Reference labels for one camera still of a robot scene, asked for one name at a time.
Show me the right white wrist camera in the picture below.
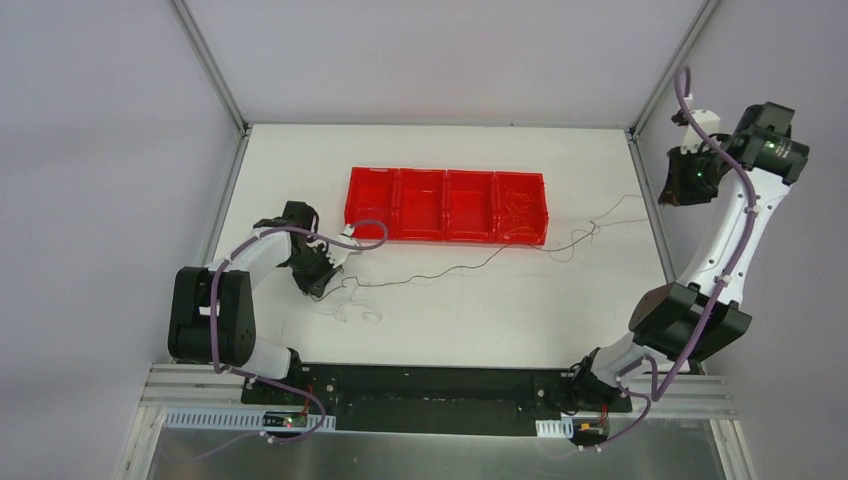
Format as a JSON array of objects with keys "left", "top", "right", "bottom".
[{"left": 670, "top": 95, "right": 723, "bottom": 157}]

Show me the red bin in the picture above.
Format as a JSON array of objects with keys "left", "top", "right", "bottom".
[
  {"left": 397, "top": 169, "right": 446, "bottom": 241},
  {"left": 445, "top": 170, "right": 494, "bottom": 244},
  {"left": 495, "top": 171, "right": 549, "bottom": 246},
  {"left": 344, "top": 167, "right": 399, "bottom": 239}
]

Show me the white cable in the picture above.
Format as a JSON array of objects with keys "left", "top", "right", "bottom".
[{"left": 317, "top": 278, "right": 384, "bottom": 326}]

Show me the brown cable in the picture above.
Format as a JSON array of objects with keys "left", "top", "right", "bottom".
[{"left": 311, "top": 193, "right": 654, "bottom": 303}]

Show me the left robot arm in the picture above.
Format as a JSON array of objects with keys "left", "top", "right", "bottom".
[{"left": 167, "top": 201, "right": 357, "bottom": 405}]

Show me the aluminium frame rail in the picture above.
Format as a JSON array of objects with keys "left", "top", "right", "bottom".
[{"left": 139, "top": 364, "right": 738, "bottom": 420}]

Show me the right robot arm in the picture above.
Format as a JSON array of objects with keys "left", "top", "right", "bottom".
[{"left": 565, "top": 102, "right": 809, "bottom": 410}]

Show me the red bin far right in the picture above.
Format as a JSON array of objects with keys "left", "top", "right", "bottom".
[{"left": 495, "top": 171, "right": 549, "bottom": 246}]

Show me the red bin far left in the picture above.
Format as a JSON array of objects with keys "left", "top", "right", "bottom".
[{"left": 344, "top": 167, "right": 399, "bottom": 239}]

